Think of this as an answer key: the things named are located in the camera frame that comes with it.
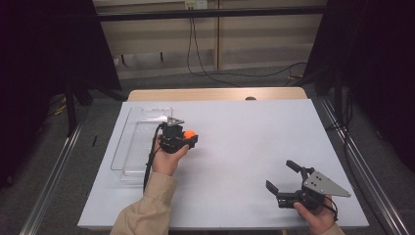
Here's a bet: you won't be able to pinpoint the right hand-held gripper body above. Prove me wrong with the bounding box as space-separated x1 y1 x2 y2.
276 166 352 212

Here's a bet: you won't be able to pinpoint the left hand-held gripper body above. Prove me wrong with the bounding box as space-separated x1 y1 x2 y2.
158 116 190 155

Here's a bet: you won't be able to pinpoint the clear plastic box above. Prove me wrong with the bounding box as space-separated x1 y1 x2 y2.
110 106 174 185

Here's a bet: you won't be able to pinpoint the person's left hand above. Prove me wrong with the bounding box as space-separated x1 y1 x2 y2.
152 135 190 177

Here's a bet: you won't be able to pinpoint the person's right hand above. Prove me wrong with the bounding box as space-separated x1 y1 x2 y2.
293 195 339 235

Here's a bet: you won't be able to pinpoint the white topped wooden table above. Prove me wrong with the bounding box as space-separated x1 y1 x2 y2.
77 86 370 229

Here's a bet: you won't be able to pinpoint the black metal stand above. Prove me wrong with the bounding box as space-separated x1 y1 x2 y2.
63 74 77 136

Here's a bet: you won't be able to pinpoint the black curtain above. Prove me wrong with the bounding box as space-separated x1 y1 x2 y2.
304 0 415 170
0 0 121 187

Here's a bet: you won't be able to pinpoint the black metal crossbar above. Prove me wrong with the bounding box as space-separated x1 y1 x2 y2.
97 6 327 23

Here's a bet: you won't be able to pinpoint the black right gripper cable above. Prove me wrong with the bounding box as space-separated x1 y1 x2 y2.
324 195 340 223

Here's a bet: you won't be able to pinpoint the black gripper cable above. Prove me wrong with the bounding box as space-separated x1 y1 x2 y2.
324 195 340 223
142 121 165 194

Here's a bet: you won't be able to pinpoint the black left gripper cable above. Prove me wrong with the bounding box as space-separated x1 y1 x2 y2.
142 121 165 194

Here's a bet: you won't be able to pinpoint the aluminium floor rail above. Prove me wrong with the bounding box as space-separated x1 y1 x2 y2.
19 120 82 235
319 97 409 235

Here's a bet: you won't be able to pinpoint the black floor cables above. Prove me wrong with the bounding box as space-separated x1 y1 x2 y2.
326 91 360 165

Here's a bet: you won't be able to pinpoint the black power cable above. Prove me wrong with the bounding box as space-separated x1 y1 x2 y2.
191 9 308 78
186 9 243 88

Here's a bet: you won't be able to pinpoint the white wall socket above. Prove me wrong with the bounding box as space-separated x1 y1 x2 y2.
184 0 208 10

